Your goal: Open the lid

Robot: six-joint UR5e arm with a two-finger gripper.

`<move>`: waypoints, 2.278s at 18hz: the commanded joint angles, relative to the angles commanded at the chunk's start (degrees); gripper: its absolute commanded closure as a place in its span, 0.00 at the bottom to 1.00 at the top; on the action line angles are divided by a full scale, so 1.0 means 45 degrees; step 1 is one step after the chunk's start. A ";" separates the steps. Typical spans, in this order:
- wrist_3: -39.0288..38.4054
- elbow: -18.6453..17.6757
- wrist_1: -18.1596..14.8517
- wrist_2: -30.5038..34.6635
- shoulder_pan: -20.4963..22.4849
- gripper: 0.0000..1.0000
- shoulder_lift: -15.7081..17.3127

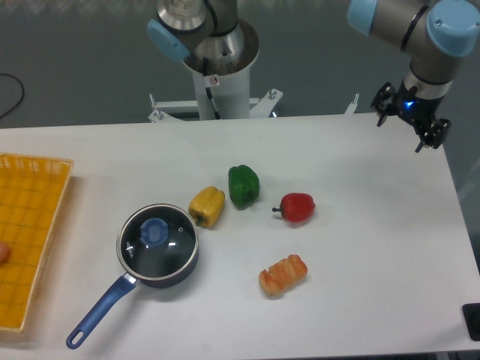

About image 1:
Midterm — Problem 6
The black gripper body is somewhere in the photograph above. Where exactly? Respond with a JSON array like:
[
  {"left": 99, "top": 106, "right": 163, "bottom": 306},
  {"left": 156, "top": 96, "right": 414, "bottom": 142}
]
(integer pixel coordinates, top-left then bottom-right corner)
[{"left": 392, "top": 82, "right": 443, "bottom": 132}]

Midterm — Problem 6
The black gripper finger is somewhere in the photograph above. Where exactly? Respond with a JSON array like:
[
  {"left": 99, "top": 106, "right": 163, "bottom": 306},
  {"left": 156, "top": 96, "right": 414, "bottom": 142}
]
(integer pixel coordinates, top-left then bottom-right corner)
[
  {"left": 413, "top": 118, "right": 452, "bottom": 152},
  {"left": 370, "top": 82, "right": 396, "bottom": 127}
]

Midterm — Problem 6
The glass lid with blue knob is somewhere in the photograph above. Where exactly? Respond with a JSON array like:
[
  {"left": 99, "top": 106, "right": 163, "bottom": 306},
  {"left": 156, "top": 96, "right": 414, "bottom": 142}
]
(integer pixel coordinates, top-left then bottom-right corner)
[{"left": 116, "top": 203, "right": 200, "bottom": 287}]

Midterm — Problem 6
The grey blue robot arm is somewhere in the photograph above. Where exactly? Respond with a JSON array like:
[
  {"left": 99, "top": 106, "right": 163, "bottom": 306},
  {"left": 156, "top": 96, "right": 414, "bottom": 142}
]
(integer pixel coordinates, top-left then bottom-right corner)
[{"left": 146, "top": 1, "right": 479, "bottom": 149}]

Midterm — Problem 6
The red bell pepper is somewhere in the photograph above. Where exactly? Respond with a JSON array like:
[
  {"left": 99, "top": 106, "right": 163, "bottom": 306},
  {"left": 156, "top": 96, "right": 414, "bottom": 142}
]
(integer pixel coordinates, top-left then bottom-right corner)
[{"left": 272, "top": 193, "right": 316, "bottom": 223}]

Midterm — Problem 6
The green bell pepper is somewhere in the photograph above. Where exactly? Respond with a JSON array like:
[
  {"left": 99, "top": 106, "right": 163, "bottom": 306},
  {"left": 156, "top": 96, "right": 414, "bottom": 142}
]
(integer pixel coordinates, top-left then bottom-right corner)
[{"left": 228, "top": 164, "right": 260, "bottom": 209}]

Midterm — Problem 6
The black device at table edge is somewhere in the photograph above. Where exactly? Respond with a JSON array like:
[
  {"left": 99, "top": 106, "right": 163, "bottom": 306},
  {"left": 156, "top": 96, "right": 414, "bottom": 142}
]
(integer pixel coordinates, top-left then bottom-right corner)
[{"left": 462, "top": 303, "right": 480, "bottom": 341}]

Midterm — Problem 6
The orange croissant bread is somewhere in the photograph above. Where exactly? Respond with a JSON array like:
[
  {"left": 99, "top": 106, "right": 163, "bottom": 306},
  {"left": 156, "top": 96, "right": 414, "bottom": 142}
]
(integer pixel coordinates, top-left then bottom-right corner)
[{"left": 258, "top": 254, "right": 308, "bottom": 297}]

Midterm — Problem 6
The yellow bell pepper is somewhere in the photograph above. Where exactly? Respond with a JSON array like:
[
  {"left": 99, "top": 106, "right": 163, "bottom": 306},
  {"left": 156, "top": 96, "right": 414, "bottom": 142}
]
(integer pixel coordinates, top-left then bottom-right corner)
[{"left": 188, "top": 186, "right": 225, "bottom": 228}]

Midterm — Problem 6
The dark blue saucepan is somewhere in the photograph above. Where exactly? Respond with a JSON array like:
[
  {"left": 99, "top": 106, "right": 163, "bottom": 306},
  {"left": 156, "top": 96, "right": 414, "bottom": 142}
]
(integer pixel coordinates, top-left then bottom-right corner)
[{"left": 65, "top": 203, "right": 200, "bottom": 350}]

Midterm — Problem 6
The yellow plastic basket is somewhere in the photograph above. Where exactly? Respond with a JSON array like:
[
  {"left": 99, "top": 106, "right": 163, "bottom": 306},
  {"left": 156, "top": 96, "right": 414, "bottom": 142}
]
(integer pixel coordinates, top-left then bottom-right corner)
[{"left": 1, "top": 153, "right": 74, "bottom": 332}]

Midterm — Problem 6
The peach object in basket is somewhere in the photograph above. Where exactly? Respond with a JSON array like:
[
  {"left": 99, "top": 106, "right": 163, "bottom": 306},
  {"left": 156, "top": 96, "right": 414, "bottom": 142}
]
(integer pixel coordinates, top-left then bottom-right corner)
[{"left": 0, "top": 241, "right": 11, "bottom": 266}]

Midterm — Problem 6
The white metal base frame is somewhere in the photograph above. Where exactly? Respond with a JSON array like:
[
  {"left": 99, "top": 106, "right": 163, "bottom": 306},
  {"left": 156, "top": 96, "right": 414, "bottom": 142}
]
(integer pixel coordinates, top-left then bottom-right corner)
[{"left": 147, "top": 88, "right": 361, "bottom": 124}]

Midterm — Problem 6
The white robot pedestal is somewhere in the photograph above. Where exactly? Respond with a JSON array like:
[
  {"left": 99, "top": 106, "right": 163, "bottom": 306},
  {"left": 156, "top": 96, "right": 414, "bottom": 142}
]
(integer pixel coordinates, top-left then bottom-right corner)
[{"left": 184, "top": 19, "right": 260, "bottom": 120}]

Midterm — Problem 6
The black cable on floor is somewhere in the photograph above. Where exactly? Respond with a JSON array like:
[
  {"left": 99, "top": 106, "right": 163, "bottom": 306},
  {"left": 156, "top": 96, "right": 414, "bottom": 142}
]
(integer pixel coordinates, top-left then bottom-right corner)
[{"left": 0, "top": 73, "right": 26, "bottom": 119}]

